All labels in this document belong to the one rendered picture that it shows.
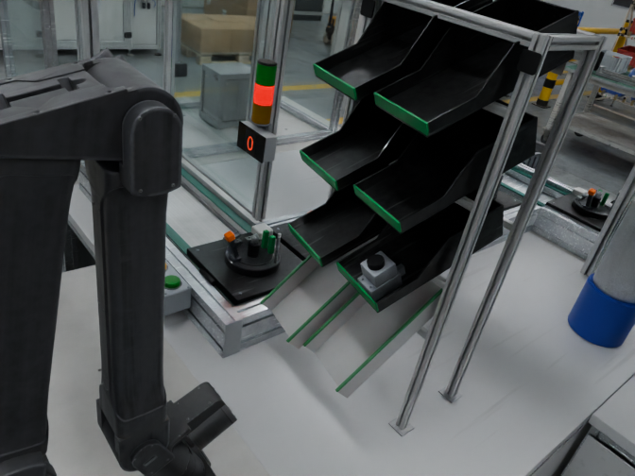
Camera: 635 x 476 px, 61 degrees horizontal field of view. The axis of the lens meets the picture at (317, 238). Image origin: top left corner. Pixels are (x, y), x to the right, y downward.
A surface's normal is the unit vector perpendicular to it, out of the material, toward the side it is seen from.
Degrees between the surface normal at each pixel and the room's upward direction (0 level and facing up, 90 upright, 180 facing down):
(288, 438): 0
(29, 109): 13
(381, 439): 0
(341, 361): 45
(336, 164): 25
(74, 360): 0
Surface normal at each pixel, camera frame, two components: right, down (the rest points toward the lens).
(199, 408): -0.15, -0.70
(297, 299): -0.49, -0.50
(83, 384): 0.16, -0.84
